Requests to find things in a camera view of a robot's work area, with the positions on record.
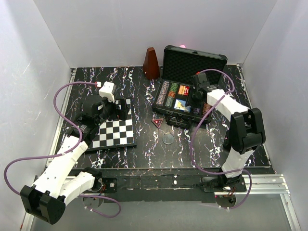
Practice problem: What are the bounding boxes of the brown black chip stack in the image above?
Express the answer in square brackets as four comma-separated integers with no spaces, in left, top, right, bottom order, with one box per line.
[202,103,212,116]

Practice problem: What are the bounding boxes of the purple black chip stack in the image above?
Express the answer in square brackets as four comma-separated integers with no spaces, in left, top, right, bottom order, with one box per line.
[192,108,201,116]

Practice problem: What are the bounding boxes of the red playing card box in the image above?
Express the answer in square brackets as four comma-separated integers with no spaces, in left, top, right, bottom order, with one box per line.
[178,85,190,96]

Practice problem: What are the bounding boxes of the blue playing card box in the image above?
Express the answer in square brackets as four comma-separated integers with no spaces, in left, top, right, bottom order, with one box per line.
[173,99,191,113]

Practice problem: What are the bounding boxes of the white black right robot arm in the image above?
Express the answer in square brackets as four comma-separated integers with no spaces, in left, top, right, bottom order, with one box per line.
[188,70,266,191]

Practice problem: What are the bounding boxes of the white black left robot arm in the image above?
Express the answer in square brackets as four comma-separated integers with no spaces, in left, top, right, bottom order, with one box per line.
[20,94,129,225]

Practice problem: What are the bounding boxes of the black white chessboard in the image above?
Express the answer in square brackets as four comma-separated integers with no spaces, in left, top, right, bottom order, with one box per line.
[87,98,137,151]

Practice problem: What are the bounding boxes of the black poker chip case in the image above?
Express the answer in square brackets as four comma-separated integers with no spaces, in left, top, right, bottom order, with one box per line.
[152,45,228,128]

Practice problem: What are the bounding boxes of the green yellow chip stack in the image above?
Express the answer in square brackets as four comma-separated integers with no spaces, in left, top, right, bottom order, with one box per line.
[168,83,179,98]

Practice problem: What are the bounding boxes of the pink grey chip stack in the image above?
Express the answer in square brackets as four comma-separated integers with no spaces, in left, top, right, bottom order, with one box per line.
[156,81,170,106]

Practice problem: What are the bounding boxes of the black red all-in triangle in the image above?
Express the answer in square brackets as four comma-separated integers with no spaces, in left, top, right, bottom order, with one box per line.
[152,118,163,129]

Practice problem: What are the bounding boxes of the brown wooden metronome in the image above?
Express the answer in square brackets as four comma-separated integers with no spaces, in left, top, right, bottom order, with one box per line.
[143,47,160,80]

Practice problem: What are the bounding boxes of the clear round dealer button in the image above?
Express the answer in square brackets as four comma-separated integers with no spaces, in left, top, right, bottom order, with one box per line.
[162,133,175,145]

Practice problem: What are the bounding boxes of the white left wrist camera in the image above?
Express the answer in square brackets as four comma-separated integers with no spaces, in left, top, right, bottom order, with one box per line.
[99,81,116,103]

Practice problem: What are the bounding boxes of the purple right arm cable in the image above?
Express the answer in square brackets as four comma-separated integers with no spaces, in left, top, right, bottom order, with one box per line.
[189,68,253,209]

